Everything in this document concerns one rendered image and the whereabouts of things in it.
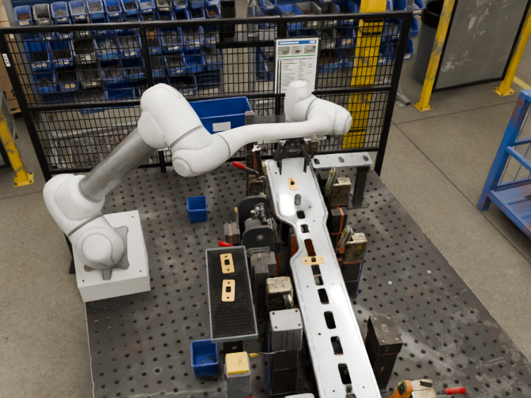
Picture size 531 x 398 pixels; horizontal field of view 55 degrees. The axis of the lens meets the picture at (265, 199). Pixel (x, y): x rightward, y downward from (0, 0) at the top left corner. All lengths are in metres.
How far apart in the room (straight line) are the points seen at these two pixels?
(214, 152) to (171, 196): 1.11
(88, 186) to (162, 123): 0.44
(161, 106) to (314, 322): 0.88
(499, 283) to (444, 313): 1.25
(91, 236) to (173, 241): 0.62
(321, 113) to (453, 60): 3.15
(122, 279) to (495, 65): 4.11
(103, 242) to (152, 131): 0.50
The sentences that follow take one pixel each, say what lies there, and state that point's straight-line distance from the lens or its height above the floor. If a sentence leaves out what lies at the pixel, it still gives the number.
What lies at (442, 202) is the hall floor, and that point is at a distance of 3.95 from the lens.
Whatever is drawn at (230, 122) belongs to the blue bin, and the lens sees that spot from 2.49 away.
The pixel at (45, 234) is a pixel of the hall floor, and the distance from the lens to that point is 3.75.
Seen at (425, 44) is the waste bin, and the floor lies 0.41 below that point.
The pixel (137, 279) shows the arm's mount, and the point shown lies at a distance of 2.24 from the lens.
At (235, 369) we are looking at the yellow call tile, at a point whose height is 1.16.
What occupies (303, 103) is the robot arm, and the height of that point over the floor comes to 1.45.
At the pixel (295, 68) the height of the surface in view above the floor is 1.29.
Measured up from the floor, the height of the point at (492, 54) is 0.43.
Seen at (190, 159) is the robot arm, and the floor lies 1.51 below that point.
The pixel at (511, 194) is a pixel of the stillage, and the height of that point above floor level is 0.16.
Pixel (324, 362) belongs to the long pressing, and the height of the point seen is 1.00.
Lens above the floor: 2.46
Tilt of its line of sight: 41 degrees down
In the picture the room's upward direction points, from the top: 1 degrees clockwise
